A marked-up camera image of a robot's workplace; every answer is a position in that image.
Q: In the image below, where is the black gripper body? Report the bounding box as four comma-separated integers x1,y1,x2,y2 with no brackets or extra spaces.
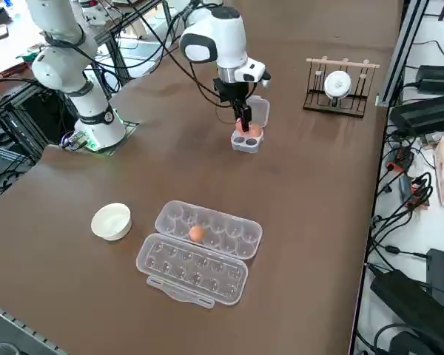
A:
213,78,251,108

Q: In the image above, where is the white bowl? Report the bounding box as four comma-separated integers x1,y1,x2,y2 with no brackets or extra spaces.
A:
90,202,133,242

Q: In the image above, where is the wooden rack rod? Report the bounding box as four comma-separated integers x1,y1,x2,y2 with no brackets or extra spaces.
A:
305,58,380,70

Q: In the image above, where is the aluminium camera post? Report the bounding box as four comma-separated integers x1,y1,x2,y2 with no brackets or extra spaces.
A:
377,0,430,107

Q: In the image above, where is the black power adapter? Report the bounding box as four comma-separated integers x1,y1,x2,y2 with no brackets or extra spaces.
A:
416,64,444,93

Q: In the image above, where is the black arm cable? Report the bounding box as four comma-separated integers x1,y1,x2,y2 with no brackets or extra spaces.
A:
40,0,226,112

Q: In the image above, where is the orange black plug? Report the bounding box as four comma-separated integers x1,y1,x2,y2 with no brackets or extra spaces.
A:
410,176,430,210
386,147,415,173

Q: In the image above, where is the perforated metal rail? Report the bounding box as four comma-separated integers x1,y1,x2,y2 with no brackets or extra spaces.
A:
0,298,67,355

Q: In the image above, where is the clear four-slot egg tray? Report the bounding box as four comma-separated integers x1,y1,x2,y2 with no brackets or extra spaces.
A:
229,95,272,154

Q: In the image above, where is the black wire cup rack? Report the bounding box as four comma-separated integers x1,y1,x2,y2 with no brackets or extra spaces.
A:
302,57,380,120

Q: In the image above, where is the transparent twelve-slot egg tray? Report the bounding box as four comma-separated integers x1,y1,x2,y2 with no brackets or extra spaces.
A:
135,199,264,307

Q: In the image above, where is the long black power brick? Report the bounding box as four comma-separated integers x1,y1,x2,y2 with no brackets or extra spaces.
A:
388,94,444,135

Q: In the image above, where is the flat black device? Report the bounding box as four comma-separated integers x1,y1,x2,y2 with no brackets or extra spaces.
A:
369,268,444,355

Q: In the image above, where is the white cup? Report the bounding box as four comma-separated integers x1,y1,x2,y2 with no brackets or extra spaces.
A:
323,70,354,108

